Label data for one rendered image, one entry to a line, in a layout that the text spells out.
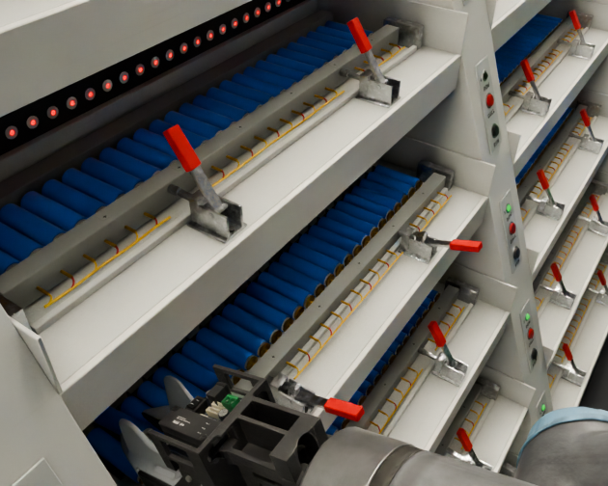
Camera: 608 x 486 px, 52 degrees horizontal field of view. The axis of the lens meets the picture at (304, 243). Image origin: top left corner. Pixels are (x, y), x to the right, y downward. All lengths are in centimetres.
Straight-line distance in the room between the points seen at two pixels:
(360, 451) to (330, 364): 27
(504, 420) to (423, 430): 29
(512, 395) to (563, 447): 60
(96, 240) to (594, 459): 39
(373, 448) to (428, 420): 46
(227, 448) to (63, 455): 10
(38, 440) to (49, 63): 22
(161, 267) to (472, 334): 57
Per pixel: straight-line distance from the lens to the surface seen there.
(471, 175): 88
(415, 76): 75
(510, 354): 105
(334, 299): 67
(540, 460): 52
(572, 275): 138
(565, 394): 141
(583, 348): 151
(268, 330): 64
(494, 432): 108
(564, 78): 126
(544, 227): 117
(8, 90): 40
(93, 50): 43
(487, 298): 99
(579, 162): 138
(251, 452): 43
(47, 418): 42
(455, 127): 86
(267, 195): 54
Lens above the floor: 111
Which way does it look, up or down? 26 degrees down
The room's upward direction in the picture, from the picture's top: 19 degrees counter-clockwise
